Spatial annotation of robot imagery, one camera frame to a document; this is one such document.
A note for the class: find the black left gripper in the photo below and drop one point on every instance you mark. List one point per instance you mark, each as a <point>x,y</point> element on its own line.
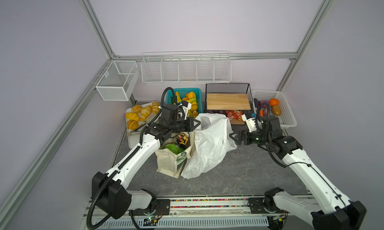
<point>190,127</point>

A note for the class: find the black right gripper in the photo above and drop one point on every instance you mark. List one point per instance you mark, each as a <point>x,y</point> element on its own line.
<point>245,133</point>

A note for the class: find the yellow black chips bag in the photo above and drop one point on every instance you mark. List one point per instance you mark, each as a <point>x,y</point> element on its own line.
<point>182,139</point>

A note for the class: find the green snack bag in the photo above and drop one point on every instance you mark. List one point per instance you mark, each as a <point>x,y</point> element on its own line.
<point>175,149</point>

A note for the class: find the white plastic grocery bag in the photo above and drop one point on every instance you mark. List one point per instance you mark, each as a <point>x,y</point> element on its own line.
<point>212,143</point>

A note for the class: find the beige canvas tote bag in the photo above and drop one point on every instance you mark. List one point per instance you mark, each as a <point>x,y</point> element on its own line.
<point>173,165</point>

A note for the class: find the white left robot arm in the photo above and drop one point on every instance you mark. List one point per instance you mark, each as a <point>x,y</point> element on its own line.
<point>110,195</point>

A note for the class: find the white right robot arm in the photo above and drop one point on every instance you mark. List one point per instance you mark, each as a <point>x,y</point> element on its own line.
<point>333,210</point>

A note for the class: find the yellow banana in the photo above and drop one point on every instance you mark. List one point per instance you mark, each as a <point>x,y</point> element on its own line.
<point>185,98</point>

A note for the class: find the red chips bag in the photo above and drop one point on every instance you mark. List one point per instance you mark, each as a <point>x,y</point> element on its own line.
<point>235,115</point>

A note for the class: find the orange fruit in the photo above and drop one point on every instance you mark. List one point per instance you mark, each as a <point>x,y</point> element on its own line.
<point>191,95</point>

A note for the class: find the teal plastic fruit basket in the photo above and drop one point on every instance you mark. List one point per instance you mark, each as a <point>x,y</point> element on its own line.
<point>197,107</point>

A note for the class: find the striped bread right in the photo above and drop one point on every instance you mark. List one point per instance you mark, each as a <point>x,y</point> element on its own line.
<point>155,107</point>

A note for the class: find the black mesh wooden shelf rack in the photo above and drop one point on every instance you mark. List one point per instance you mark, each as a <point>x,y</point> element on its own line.
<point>222,97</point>

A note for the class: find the purple onion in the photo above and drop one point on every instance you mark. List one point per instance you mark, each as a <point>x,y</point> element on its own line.
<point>264,102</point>

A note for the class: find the brown potato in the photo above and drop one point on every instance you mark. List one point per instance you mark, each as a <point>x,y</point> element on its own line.
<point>276,110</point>

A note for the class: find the striped bread loaf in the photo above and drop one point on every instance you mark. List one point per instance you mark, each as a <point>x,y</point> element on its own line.
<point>145,113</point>

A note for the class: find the orange pumpkin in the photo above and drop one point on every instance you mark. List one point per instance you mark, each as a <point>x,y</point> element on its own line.
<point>274,102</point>

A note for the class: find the white plastic vegetable basket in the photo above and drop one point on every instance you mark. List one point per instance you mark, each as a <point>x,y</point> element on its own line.
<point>287,118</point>

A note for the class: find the metal tongs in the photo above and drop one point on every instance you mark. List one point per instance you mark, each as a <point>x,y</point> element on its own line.
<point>136,131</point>

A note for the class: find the white bread tray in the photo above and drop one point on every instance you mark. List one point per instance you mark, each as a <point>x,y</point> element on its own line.
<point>134,139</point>

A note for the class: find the croissant bread top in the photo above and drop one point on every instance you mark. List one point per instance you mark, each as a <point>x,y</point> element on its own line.
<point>136,109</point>

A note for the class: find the croissant bread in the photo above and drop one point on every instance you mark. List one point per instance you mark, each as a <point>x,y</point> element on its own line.
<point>133,117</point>
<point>136,109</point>
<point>132,125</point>

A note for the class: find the croissant bread bottom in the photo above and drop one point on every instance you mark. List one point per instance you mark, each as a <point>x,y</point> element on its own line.
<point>132,125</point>

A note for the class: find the croissant bread left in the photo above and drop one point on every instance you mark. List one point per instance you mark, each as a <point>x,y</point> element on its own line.
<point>133,117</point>

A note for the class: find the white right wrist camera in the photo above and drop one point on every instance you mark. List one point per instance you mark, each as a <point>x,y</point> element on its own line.
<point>251,123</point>

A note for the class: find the white wire wall rack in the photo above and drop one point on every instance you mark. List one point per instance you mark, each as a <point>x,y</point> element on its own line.
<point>186,67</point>

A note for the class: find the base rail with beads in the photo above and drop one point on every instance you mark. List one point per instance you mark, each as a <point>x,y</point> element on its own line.
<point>241,212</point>

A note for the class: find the white mesh wall box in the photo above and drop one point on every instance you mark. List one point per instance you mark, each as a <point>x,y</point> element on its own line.
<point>118,81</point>

